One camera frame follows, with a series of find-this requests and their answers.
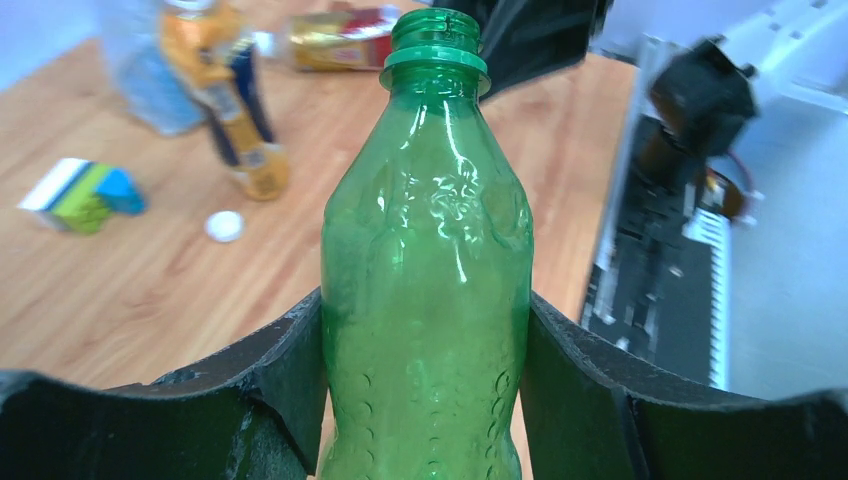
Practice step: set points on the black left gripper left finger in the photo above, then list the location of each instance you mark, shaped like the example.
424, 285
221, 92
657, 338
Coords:
253, 410

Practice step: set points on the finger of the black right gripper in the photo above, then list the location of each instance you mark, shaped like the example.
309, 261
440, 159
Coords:
526, 39

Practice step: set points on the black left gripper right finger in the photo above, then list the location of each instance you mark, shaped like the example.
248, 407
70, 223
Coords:
594, 411

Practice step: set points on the red yellow tea bottle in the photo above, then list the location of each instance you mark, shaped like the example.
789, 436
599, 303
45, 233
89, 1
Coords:
343, 38

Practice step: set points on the white bottle cap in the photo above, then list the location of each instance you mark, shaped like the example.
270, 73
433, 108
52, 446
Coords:
224, 226

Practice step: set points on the green plastic bottle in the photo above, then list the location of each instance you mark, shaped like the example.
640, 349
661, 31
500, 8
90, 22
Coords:
426, 265

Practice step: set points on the yellow blue milk tea bottle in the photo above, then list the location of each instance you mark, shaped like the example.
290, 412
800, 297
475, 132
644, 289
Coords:
212, 49

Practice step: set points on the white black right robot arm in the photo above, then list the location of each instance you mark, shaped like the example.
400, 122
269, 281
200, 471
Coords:
702, 98

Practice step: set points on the clear blue detergent bottle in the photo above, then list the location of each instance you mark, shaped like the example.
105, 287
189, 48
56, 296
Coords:
129, 44

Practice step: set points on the coloured toy brick stack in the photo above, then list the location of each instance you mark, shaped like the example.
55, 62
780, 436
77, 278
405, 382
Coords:
79, 196

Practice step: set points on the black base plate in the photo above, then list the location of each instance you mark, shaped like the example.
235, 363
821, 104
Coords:
659, 287

